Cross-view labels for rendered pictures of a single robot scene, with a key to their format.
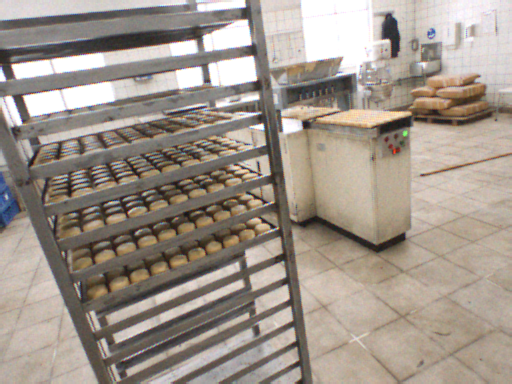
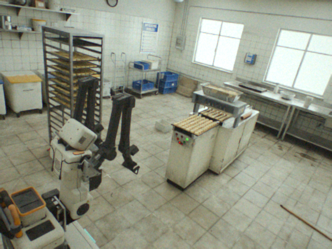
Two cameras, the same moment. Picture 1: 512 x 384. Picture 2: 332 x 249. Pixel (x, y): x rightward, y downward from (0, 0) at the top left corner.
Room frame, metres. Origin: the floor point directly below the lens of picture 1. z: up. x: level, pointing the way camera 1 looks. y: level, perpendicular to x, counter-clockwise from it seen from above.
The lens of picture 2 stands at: (0.61, -3.00, 2.08)
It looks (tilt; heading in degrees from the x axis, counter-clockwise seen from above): 24 degrees down; 58
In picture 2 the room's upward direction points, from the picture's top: 9 degrees clockwise
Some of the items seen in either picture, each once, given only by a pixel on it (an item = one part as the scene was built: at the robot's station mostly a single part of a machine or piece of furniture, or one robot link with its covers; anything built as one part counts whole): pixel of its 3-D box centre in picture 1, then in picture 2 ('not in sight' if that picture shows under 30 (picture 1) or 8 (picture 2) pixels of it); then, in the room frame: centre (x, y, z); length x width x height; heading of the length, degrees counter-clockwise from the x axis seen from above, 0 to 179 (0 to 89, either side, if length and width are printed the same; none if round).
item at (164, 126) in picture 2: not in sight; (163, 125); (2.91, 0.80, 0.08); 0.30 x 0.22 x 0.16; 107
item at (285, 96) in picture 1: (310, 101); (217, 108); (2.97, -0.57, 1.01); 0.72 x 0.33 x 0.34; 114
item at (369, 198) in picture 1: (357, 178); (192, 151); (2.50, -0.77, 0.45); 0.70 x 0.34 x 0.90; 24
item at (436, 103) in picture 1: (437, 101); not in sight; (5.77, -3.18, 0.32); 0.72 x 0.42 x 0.17; 23
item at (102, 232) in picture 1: (176, 207); (60, 90); (0.90, 0.22, 1.05); 0.64 x 0.03 x 0.03; 114
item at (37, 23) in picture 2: not in sight; (39, 25); (0.77, 2.51, 1.67); 0.25 x 0.24 x 0.21; 19
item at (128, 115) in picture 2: not in sight; (125, 125); (1.13, -1.66, 1.40); 0.11 x 0.06 x 0.43; 108
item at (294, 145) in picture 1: (288, 161); (221, 134); (3.40, -0.38, 0.42); 1.28 x 0.72 x 0.84; 24
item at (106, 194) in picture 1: (168, 175); (60, 84); (0.90, 0.22, 1.14); 0.64 x 0.03 x 0.03; 114
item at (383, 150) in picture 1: (394, 142); (182, 139); (2.17, -0.92, 0.77); 0.24 x 0.04 x 0.14; 114
